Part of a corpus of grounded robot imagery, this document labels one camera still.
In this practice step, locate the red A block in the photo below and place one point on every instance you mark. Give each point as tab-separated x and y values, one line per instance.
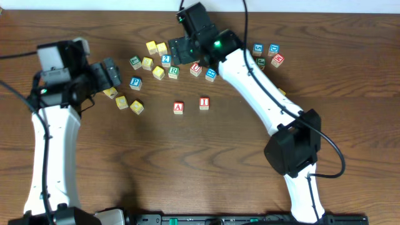
178	107

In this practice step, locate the red I block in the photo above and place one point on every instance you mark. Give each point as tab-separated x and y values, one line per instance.
204	103

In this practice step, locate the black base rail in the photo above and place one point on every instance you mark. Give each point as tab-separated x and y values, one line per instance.
276	219

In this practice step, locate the yellow block lower middle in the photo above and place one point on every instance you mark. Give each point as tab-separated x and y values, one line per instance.
121	102

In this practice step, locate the red M block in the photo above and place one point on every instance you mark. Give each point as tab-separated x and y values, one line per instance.
277	60

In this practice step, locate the yellow block lower right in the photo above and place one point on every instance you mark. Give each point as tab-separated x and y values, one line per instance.
137	107

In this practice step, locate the blue P block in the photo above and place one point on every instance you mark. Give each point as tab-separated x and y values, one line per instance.
136	83

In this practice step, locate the blue 5 block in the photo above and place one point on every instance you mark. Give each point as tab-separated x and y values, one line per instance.
257	49

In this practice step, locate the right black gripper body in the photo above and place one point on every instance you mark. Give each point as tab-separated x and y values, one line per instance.
189	50

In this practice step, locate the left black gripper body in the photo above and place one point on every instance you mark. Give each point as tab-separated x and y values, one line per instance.
97	79

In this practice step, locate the yellow block top left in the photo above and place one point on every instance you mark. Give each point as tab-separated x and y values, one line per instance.
152	47

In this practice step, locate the green L block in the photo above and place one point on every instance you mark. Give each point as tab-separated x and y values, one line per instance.
135	62

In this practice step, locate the blue D block right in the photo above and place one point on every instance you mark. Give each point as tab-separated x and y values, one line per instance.
273	50

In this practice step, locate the yellow block centre left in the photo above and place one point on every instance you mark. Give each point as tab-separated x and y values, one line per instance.
158	73

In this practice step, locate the blue 2 block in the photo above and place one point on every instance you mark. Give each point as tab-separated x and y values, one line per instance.
166	60

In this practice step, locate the red U block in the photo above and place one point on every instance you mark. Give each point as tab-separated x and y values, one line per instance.
195	69

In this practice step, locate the blue H block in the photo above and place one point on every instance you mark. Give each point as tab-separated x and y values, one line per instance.
210	75

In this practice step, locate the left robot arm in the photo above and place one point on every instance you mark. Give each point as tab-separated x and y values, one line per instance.
65	81

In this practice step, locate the green R block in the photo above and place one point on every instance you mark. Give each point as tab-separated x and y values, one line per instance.
173	72

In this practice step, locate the yellow block lower left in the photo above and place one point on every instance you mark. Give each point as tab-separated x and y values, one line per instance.
111	92

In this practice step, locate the yellow block beside L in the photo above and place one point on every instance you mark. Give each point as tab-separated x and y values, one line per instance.
147	63

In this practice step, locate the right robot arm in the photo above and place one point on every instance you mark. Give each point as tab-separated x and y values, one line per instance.
293	145

